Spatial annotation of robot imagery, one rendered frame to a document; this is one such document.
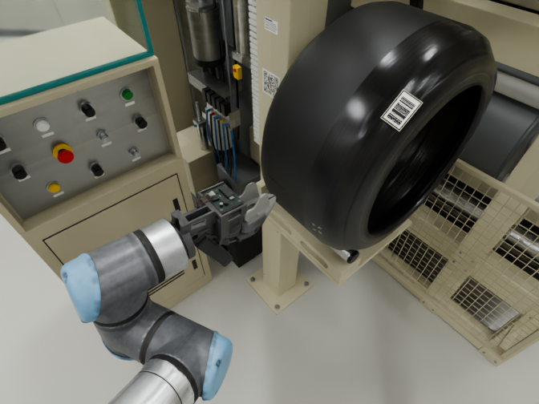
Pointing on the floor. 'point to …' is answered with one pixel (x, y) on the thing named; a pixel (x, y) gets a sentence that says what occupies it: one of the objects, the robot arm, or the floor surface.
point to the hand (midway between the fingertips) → (269, 201)
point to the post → (289, 50)
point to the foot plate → (277, 304)
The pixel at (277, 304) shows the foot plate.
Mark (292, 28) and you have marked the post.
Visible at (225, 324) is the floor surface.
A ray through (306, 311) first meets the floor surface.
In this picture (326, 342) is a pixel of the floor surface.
